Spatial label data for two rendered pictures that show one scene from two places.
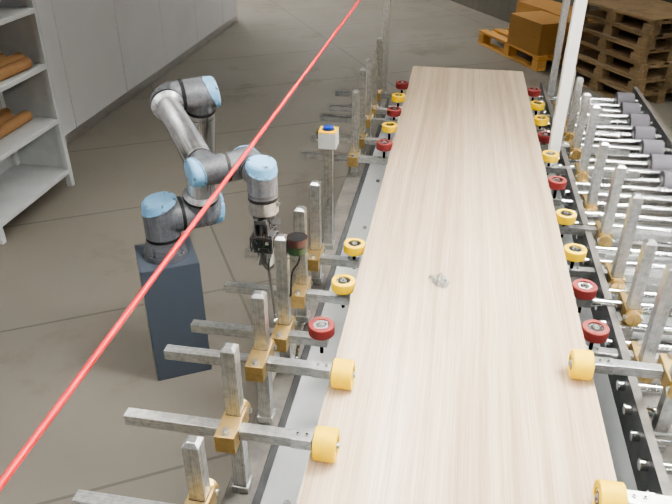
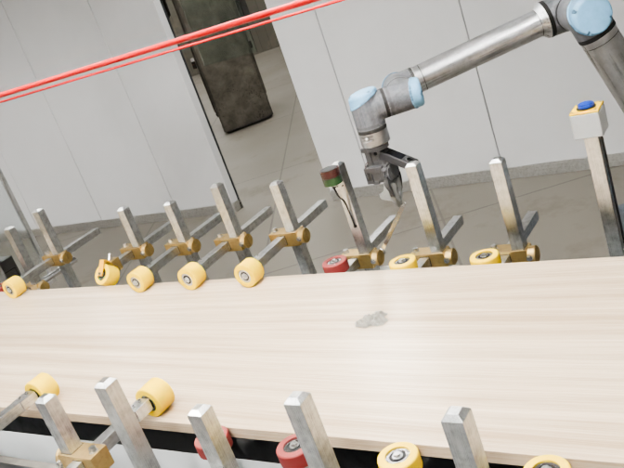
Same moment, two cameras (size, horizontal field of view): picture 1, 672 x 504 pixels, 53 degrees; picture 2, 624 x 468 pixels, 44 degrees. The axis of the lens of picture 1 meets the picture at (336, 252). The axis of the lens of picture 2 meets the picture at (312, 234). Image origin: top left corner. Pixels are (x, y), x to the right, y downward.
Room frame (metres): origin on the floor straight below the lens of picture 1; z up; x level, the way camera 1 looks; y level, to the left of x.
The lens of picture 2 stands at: (2.66, -1.94, 1.81)
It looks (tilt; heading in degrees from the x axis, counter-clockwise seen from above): 20 degrees down; 118
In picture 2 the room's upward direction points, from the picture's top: 20 degrees counter-clockwise
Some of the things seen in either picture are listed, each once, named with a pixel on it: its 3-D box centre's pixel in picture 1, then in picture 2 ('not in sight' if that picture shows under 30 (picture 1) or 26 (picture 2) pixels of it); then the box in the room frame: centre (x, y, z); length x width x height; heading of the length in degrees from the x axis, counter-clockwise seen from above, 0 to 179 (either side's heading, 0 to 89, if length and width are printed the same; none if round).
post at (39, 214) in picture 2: not in sight; (61, 259); (0.22, 0.41, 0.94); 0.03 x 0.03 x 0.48; 80
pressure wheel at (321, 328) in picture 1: (321, 337); (339, 275); (1.64, 0.04, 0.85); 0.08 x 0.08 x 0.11
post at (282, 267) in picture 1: (284, 303); (359, 231); (1.70, 0.16, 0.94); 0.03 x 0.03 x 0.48; 80
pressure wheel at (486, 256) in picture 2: (354, 255); (488, 272); (2.13, -0.07, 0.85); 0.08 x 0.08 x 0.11
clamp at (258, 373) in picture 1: (260, 358); (290, 236); (1.43, 0.20, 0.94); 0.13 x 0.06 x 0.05; 170
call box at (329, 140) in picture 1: (328, 138); (589, 122); (2.45, 0.03, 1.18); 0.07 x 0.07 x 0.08; 80
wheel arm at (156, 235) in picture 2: not in sight; (148, 241); (0.69, 0.41, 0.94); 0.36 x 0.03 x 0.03; 80
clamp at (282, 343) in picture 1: (284, 332); (362, 258); (1.68, 0.16, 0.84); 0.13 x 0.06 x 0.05; 170
